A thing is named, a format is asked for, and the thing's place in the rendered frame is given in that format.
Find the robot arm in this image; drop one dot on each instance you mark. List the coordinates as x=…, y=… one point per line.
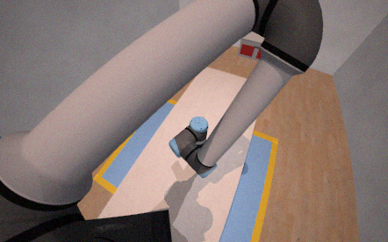
x=46, y=172

